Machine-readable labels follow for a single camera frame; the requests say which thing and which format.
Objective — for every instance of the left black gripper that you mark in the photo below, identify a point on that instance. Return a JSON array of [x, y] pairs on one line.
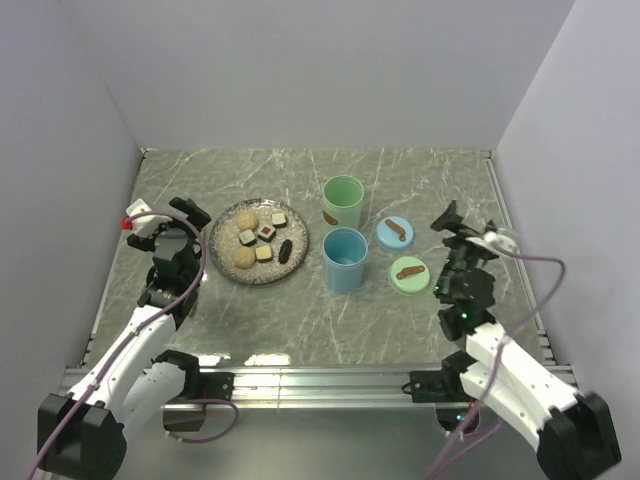
[[147, 242]]

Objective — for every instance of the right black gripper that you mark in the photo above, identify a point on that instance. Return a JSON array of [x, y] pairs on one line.
[[450, 221]]

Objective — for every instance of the tan round bun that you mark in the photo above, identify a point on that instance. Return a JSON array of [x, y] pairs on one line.
[[247, 221], [244, 257]]

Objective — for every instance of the red sushi piece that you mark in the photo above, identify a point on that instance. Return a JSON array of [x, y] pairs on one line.
[[266, 233]]

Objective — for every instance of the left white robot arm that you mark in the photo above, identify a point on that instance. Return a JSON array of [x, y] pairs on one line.
[[84, 433]]

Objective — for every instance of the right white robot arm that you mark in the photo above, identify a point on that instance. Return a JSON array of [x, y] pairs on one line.
[[571, 432]]

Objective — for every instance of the speckled ceramic plate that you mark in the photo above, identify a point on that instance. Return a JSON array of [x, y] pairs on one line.
[[223, 242]]

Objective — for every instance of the lower white sushi piece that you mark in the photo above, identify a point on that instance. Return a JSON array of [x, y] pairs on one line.
[[264, 253]]

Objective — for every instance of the blue cylindrical container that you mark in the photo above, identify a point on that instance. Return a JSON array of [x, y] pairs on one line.
[[344, 251]]

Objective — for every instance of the green cylindrical container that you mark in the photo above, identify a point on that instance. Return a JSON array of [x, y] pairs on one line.
[[342, 203]]

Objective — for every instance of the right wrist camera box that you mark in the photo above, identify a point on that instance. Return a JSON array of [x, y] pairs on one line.
[[500, 242]]

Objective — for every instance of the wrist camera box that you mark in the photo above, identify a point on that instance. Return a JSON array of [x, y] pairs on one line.
[[139, 223], [500, 242]]

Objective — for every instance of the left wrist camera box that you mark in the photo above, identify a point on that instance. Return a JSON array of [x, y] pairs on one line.
[[139, 223]]

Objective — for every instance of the blue lid brown handle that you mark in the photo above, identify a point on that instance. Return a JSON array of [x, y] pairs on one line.
[[394, 233]]

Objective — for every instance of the green lid brown handle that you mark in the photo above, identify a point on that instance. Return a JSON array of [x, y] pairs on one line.
[[409, 276]]

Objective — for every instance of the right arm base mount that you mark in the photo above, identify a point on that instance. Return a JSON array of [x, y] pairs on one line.
[[443, 388]]

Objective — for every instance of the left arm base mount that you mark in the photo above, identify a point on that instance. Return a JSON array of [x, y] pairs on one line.
[[200, 390]]

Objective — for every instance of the aluminium front rail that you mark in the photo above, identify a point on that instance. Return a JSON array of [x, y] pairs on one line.
[[342, 387]]

